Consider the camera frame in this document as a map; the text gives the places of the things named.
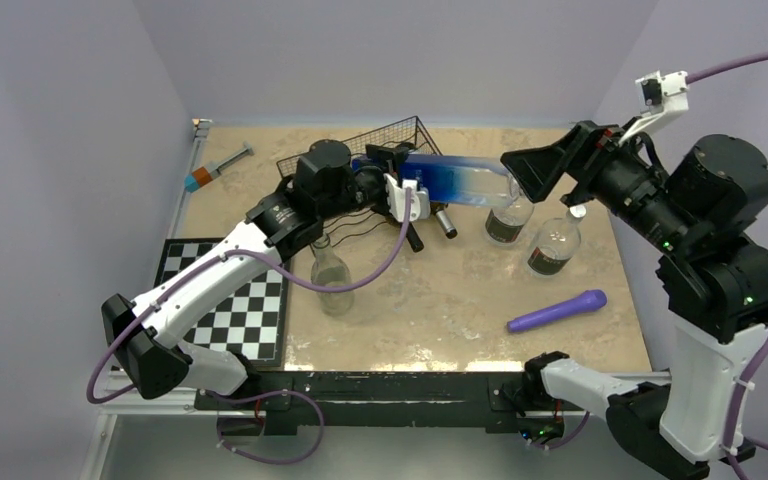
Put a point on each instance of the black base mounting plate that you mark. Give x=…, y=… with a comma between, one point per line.
x=497, y=402

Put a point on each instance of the clear empty glass bottle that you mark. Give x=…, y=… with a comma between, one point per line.
x=330, y=270

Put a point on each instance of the clear bottle silver cap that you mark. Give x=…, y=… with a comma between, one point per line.
x=504, y=225
x=556, y=242

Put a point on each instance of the dark wine bottle Negroamaro label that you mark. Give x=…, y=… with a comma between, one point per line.
x=413, y=239

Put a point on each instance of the clear bottle silver cap left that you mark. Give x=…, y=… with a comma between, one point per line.
x=504, y=225

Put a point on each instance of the clear bottle silver cap right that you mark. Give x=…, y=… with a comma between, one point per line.
x=556, y=242

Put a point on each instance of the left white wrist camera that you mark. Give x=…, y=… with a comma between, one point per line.
x=406, y=200

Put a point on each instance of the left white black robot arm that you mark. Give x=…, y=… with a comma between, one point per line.
x=146, y=334

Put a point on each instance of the purple plastic microphone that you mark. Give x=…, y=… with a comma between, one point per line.
x=588, y=301

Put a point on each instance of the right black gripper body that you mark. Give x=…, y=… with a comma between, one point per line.
x=621, y=179

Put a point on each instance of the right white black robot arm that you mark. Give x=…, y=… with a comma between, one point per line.
x=715, y=277

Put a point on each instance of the black white chessboard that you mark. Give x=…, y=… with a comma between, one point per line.
x=250, y=322

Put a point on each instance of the olive wine bottle brown label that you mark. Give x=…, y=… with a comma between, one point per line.
x=445, y=223

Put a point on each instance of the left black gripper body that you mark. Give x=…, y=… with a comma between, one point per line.
x=390, y=161

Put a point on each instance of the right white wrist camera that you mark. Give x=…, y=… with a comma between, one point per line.
x=663, y=98

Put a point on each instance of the black wire wine rack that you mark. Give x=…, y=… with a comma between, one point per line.
x=410, y=130

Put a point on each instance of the orange blue handled tool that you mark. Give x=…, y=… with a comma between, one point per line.
x=204, y=175

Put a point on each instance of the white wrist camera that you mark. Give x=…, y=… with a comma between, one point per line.
x=663, y=98
x=406, y=200

